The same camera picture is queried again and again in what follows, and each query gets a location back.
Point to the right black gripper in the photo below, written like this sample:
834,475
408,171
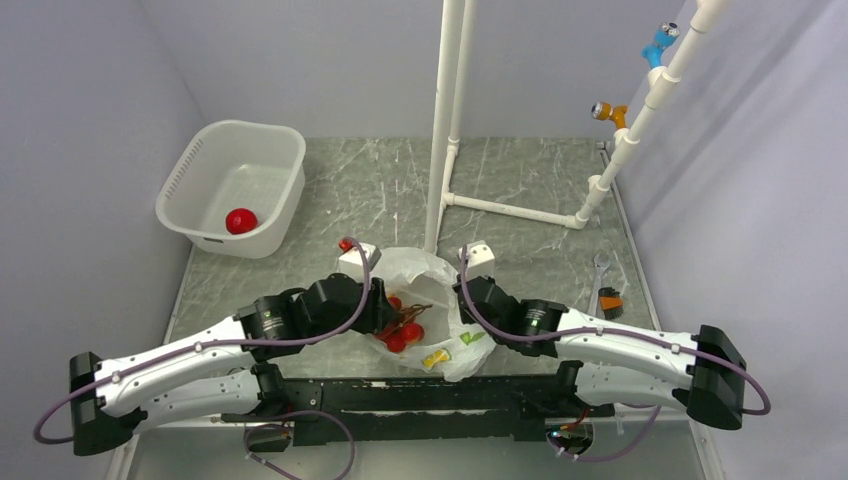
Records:
465,316

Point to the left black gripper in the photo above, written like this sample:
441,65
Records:
379,311

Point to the red orange fake fruit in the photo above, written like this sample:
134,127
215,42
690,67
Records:
404,330

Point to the white plastic bag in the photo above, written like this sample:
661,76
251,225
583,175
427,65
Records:
447,347

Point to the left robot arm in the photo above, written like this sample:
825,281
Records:
227,368

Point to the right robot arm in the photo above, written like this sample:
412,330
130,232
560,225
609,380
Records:
604,362

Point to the silver wrench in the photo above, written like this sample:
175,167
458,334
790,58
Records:
601,262

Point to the orange black brush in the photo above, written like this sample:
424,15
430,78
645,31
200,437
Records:
610,303

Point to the white plastic basin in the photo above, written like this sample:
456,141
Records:
233,164

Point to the orange nozzle on pipe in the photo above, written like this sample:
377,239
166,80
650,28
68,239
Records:
604,111

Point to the blue nozzle on pipe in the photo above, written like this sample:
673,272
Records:
664,37

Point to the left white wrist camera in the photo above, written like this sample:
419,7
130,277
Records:
357,259

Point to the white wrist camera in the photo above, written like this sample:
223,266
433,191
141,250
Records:
477,259
357,259

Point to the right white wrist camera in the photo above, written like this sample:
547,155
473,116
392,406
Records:
477,259

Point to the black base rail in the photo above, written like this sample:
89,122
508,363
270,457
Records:
521,407

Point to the white PVC pipe frame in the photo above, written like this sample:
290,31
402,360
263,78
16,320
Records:
530,68

